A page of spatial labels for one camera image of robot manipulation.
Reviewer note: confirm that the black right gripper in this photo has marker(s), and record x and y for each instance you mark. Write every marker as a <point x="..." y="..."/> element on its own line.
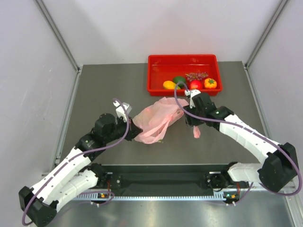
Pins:
<point x="191" y="121"/>

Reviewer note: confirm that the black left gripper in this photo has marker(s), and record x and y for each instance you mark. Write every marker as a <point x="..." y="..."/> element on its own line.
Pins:
<point x="133" y="131"/>

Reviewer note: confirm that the pink plastic bag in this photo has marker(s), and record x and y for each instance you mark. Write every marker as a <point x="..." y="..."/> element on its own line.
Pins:
<point x="155" y="119"/>

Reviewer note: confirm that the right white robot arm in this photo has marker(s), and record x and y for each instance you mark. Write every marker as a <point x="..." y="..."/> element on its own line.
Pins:
<point x="277" y="163"/>

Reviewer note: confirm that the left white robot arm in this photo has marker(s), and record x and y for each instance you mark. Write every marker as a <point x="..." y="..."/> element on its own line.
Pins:
<point x="77" y="172"/>

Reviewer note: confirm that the orange bell pepper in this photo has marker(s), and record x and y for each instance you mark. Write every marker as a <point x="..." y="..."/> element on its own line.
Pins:
<point x="210" y="83"/>

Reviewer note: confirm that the red apple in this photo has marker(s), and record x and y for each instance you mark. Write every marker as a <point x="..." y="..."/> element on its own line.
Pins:
<point x="196" y="84"/>

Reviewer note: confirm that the purple grape bunch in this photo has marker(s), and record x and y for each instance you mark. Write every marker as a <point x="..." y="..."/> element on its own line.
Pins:
<point x="196" y="76"/>

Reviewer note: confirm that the green avocado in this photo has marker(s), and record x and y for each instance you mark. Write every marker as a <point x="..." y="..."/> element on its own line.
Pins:
<point x="179" y="80"/>

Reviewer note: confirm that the yellow mango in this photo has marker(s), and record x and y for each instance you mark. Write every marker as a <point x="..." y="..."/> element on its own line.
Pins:
<point x="170" y="85"/>

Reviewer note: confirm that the red plastic tray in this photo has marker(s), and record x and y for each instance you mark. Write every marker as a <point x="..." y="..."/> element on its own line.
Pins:
<point x="163" y="68"/>

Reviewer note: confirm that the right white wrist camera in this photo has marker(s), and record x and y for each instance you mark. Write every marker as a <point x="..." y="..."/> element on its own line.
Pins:
<point x="191" y="94"/>

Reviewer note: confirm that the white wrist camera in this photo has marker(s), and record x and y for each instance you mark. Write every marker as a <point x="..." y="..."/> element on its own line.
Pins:
<point x="122" y="110"/>
<point x="191" y="94"/>

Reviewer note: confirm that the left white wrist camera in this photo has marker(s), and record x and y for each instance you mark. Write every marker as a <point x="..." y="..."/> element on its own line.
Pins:
<point x="122" y="110"/>

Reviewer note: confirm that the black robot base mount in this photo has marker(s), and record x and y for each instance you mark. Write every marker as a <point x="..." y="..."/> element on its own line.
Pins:
<point x="163" y="180"/>

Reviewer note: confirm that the grey slotted cable duct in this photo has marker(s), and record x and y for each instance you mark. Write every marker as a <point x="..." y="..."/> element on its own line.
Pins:
<point x="215" y="196"/>

